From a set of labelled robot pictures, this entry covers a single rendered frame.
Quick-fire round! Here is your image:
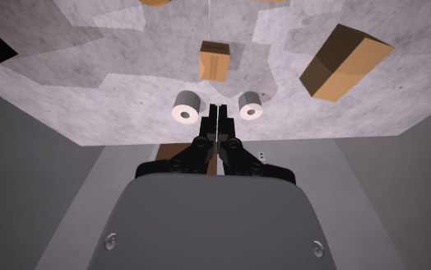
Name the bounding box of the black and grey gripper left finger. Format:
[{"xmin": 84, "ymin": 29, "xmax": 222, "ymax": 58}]
[{"xmin": 135, "ymin": 104, "xmax": 217, "ymax": 178}]

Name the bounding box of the brown cardboard box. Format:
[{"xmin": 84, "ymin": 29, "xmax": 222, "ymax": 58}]
[{"xmin": 200, "ymin": 41, "xmax": 230, "ymax": 82}]

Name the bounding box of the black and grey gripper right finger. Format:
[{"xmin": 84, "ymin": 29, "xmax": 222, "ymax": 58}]
[{"xmin": 217, "ymin": 105, "xmax": 296, "ymax": 184}]

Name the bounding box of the tan cardboard box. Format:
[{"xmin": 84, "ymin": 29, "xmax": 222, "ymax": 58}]
[{"xmin": 299, "ymin": 24, "xmax": 395, "ymax": 102}]

